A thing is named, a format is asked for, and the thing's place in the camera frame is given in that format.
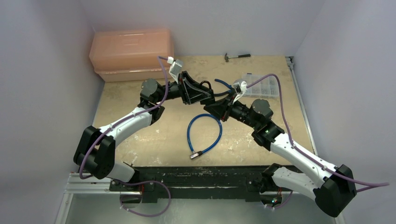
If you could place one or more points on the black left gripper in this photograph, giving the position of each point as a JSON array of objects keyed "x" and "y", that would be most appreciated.
[{"x": 187, "y": 85}]

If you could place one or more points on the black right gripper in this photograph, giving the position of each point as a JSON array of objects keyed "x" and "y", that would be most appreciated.
[{"x": 227, "y": 108}]

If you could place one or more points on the blue cable lock loop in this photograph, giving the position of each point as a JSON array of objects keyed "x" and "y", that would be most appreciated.
[{"x": 203, "y": 133}]

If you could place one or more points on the black lock body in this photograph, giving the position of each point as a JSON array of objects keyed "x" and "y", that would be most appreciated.
[{"x": 206, "y": 87}]

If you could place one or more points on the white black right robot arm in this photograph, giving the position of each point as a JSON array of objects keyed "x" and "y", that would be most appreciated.
[{"x": 329, "y": 186}]

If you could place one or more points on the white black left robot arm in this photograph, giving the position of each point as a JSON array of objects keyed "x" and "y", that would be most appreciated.
[{"x": 96, "y": 150}]

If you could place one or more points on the clear plastic screw organizer box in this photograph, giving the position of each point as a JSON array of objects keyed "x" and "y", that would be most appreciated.
[{"x": 267, "y": 88}]

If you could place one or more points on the orange plastic toolbox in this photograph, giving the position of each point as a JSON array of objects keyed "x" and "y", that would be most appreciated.
[{"x": 130, "y": 55}]

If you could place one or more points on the blue handled pliers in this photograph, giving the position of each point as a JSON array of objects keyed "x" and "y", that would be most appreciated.
[{"x": 228, "y": 86}]

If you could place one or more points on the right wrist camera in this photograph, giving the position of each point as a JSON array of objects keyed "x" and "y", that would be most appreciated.
[{"x": 240, "y": 87}]

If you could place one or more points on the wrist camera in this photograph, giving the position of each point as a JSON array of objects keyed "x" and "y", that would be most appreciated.
[
  {"x": 175, "y": 68},
  {"x": 240, "y": 87}
]

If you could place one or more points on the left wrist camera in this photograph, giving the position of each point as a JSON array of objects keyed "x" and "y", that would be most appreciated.
[{"x": 175, "y": 68}]

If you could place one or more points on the small black handled hammer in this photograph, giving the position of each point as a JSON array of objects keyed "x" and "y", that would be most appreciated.
[{"x": 227, "y": 57}]

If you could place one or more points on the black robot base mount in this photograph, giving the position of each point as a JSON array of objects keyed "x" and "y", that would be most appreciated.
[{"x": 249, "y": 183}]

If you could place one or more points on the aluminium frame rail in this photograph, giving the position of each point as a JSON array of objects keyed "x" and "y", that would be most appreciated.
[{"x": 91, "y": 185}]

